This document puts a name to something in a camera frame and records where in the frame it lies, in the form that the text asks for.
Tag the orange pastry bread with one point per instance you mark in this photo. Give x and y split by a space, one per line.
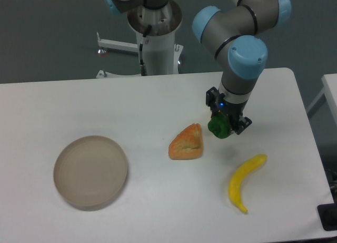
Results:
188 144

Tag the beige round plate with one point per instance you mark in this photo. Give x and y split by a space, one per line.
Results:
89 174

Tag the white side table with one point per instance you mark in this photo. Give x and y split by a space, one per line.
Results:
326 94

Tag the yellow banana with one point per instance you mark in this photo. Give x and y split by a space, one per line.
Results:
237 179

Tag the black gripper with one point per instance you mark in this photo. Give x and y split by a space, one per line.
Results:
231 105

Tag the black device at table edge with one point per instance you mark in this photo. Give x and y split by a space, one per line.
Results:
327 214

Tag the green bell pepper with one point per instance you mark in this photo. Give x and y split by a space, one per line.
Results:
219 125

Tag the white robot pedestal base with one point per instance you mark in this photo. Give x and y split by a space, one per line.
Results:
158 53

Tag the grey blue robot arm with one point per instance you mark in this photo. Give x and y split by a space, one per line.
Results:
230 37

